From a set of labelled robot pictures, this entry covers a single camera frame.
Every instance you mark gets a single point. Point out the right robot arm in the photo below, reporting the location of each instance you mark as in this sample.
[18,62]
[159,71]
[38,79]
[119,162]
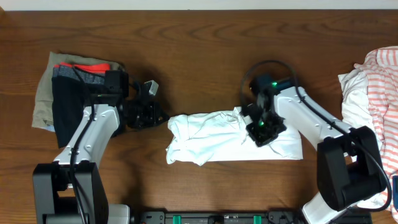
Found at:
[349,166]

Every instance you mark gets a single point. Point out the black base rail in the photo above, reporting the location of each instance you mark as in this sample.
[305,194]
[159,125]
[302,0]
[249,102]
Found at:
[273,217]

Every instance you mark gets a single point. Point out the black boxer shorts grey waistband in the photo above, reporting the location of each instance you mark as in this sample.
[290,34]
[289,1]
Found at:
[71,88]

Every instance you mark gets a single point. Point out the white t-shirt with pixel logo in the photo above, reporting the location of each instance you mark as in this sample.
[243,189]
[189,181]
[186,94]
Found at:
[222,136]

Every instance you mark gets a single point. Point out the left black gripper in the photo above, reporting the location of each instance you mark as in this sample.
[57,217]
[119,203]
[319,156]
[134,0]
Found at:
[152,107]

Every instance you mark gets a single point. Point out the red white striped garment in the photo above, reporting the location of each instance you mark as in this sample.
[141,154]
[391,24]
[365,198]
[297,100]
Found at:
[380,67]

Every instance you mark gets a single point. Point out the red folded garment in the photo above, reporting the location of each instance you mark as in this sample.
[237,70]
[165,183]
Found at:
[97,69]

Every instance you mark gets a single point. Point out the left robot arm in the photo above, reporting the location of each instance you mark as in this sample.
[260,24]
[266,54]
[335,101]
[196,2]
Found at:
[70,189]

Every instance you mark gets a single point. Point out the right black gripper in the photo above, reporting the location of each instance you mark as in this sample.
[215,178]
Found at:
[260,139]

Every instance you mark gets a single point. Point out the white garment in pile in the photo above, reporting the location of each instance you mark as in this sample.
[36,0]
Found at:
[355,105]

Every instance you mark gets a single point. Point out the khaki folded garment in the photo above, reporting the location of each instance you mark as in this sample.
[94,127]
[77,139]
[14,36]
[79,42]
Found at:
[42,115]

